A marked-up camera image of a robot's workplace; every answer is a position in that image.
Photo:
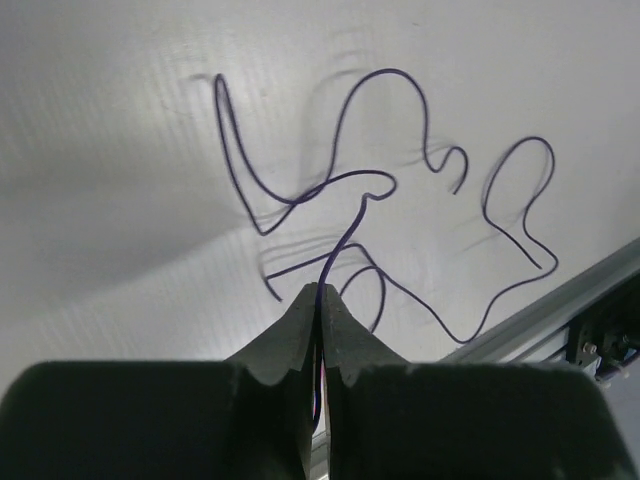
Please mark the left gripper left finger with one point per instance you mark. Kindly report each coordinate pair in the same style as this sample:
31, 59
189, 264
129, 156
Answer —
247, 417

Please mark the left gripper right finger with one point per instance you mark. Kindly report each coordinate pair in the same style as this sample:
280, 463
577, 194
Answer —
393, 419

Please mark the aluminium mounting rail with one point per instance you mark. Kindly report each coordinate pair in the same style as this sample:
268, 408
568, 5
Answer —
541, 330

